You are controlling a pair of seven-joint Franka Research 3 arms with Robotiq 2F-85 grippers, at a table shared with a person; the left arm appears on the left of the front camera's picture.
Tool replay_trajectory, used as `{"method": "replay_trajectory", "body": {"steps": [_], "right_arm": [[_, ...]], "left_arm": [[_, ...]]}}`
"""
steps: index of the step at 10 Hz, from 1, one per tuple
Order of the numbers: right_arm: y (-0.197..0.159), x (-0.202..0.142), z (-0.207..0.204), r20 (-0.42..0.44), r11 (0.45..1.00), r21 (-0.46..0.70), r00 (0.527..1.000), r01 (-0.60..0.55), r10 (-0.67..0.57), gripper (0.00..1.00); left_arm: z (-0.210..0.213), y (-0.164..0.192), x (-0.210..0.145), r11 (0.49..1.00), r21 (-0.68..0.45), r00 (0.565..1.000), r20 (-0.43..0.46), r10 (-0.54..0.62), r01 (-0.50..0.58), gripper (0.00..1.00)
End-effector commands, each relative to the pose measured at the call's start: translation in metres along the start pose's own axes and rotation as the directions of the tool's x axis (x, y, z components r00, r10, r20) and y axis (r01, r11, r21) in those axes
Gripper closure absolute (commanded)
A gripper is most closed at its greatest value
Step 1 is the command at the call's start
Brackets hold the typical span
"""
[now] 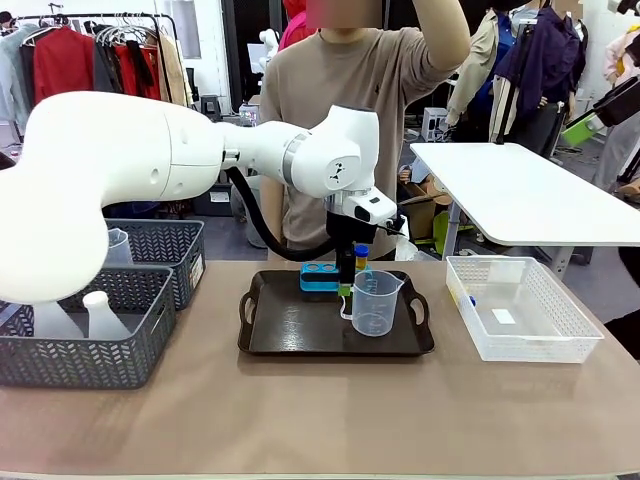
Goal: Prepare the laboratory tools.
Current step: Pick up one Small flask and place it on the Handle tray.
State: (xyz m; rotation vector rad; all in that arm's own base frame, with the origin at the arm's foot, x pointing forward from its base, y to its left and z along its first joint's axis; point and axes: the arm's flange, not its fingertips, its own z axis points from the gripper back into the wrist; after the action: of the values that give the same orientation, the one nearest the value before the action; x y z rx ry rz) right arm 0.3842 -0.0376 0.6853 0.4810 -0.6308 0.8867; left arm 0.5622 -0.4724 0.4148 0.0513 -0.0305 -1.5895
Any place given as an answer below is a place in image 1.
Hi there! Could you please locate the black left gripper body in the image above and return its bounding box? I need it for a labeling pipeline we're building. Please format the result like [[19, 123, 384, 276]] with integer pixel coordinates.
[[325, 212, 377, 275]]

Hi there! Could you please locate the clear plastic measuring cup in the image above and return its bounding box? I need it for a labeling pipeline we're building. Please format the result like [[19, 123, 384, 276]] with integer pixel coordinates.
[[341, 269, 405, 336], [103, 227, 135, 267]]

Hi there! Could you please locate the person's right forearm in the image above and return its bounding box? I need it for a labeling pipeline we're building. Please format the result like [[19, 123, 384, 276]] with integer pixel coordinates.
[[259, 177, 288, 261]]

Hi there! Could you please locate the person's left forearm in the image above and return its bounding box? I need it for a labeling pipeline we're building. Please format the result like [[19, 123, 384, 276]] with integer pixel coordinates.
[[413, 0, 471, 76]]

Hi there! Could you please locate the blue test tube rack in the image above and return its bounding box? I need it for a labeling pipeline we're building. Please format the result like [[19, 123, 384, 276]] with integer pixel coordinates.
[[298, 260, 374, 303]]

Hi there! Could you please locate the dark plastic serving tray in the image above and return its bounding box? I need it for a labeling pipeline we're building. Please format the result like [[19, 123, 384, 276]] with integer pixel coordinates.
[[237, 269, 435, 357]]

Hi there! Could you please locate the white plastic bag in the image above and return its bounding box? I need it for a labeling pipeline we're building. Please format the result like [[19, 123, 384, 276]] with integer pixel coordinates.
[[394, 233, 437, 262]]

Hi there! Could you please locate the cardboard box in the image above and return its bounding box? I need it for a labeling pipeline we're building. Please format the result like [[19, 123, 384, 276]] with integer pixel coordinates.
[[399, 180, 452, 241]]

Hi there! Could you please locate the green plastic object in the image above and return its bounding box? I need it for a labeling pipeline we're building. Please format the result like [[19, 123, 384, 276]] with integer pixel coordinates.
[[432, 212, 476, 256]]

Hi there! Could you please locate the white computer case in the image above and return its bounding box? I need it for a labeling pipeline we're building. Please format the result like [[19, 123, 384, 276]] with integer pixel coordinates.
[[421, 106, 450, 142]]

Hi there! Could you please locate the black storage box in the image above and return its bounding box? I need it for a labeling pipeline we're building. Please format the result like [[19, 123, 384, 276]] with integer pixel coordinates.
[[192, 183, 235, 218]]

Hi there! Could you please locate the person in beige sweater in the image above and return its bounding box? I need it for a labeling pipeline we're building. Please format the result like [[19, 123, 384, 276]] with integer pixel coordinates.
[[258, 0, 471, 261]]

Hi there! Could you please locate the white folding table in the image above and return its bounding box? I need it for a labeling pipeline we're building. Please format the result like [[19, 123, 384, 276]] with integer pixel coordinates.
[[409, 142, 640, 275]]

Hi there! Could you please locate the grey woven plastic basket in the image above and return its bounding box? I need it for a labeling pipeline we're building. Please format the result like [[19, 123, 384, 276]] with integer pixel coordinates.
[[102, 218, 207, 311], [0, 264, 177, 390]]

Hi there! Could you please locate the white perforated plastic basket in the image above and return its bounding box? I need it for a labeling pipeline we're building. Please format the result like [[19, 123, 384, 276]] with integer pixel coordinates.
[[444, 255, 605, 364]]

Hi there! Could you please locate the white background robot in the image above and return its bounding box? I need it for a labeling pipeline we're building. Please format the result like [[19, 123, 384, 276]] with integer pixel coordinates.
[[258, 27, 282, 76]]

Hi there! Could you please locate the mannequin in beige coat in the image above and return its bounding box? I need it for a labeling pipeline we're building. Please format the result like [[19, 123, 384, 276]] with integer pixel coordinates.
[[446, 8, 516, 142]]

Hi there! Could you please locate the pink red hooded garment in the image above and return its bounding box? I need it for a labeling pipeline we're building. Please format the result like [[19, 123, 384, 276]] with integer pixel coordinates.
[[277, 0, 318, 52]]

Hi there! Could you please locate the black tripod pole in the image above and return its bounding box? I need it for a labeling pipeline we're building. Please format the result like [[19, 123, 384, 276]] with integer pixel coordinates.
[[494, 19, 532, 146]]

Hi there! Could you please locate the beige hanging coat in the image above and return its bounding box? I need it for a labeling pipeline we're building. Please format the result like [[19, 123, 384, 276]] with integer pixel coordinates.
[[148, 33, 195, 109]]

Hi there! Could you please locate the white plastic flask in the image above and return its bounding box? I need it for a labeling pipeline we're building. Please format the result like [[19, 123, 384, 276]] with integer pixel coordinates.
[[81, 290, 134, 340], [32, 298, 84, 340]]

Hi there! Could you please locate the mannequin in navy jacket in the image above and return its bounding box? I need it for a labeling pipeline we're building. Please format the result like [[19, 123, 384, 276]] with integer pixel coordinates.
[[493, 5, 587, 154]]

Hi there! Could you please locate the red hanging garment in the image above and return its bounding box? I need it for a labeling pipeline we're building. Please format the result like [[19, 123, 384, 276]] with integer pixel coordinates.
[[32, 25, 97, 107], [114, 43, 162, 101]]

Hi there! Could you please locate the black panel with green box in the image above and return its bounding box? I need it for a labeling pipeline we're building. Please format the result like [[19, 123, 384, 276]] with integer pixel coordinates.
[[561, 76, 640, 147]]

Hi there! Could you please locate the dark grey hanging jacket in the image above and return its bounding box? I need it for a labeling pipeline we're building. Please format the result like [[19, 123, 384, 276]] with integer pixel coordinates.
[[92, 33, 122, 94]]

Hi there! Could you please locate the black clothes rack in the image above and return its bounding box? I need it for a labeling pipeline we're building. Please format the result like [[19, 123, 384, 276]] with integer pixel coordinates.
[[13, 10, 180, 109]]

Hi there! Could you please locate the grey hanging garment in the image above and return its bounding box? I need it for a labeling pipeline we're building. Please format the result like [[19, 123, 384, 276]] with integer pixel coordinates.
[[0, 23, 37, 132]]

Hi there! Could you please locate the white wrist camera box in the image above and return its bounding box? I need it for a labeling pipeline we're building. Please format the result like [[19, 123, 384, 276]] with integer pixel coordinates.
[[347, 189, 400, 225]]

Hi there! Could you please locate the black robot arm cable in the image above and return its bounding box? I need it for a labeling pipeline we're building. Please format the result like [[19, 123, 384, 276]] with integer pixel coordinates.
[[223, 167, 342, 263]]

